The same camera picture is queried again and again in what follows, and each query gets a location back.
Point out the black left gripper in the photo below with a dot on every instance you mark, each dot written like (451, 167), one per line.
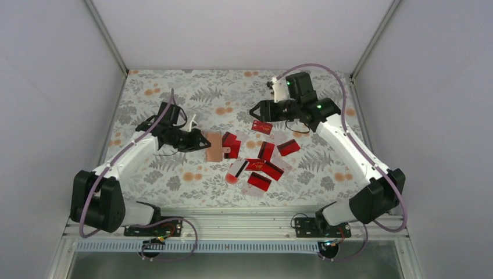
(193, 145)

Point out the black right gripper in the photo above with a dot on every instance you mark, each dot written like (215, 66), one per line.
(266, 111)

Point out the red VIP card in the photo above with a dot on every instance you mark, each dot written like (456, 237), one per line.
(255, 164)
(262, 127)

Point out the tan leather card holder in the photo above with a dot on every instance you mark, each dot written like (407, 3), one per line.
(214, 153)

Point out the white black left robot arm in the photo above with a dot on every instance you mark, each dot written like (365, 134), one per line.
(97, 198)

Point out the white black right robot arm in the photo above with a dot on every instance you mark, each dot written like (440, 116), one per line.
(381, 186)

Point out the red card black stripe upright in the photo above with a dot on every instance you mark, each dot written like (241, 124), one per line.
(266, 151)

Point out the red card black stripe right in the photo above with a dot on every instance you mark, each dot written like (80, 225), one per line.
(272, 170)

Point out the white card black stripe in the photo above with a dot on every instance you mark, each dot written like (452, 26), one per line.
(235, 170)

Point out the red card black stripe bottom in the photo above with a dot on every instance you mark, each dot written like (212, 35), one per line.
(259, 181)

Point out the white floral card bottom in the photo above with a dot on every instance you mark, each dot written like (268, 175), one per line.
(251, 190)

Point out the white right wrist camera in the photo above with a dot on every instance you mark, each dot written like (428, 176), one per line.
(279, 91)

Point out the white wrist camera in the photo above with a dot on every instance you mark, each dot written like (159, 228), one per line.
(190, 124)
(279, 91)

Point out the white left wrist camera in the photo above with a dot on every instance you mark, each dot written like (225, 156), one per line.
(190, 124)

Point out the aluminium corner post right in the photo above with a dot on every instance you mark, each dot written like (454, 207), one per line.
(389, 14)

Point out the aluminium corner post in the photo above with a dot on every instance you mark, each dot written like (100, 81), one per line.
(389, 14)
(101, 26)

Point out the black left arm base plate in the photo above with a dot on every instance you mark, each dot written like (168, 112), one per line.
(163, 226)

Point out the aluminium front rail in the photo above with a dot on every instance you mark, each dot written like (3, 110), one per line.
(252, 226)

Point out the aluminium corner post left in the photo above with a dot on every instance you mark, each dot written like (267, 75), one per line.
(101, 26)

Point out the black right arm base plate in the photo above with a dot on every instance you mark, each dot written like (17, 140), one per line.
(309, 227)

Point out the white perforated cable duct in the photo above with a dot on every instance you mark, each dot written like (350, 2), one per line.
(177, 246)

